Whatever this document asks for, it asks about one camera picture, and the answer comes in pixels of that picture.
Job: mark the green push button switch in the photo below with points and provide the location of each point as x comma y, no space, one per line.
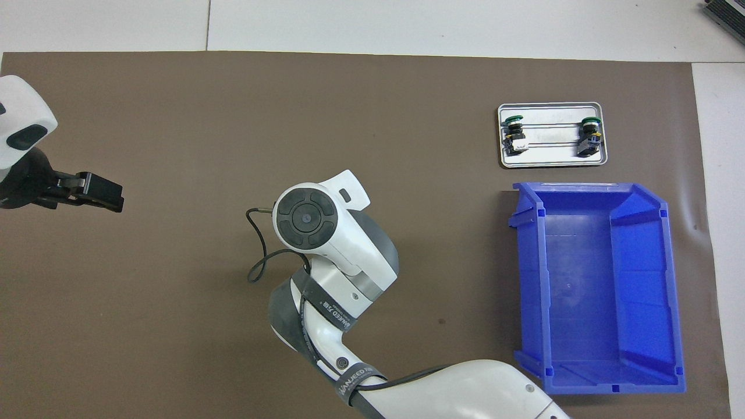
589,137
514,135

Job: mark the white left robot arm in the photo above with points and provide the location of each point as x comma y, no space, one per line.
23,110

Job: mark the grey metal tray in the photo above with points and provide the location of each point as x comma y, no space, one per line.
553,154

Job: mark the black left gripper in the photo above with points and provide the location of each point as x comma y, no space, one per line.
23,186

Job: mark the brown table mat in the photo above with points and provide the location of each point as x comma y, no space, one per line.
174,320

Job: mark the grey ribbed metal device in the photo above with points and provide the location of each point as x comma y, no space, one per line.
730,17

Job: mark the blue plastic storage bin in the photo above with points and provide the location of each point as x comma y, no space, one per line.
588,291

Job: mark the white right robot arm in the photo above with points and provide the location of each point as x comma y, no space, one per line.
349,250

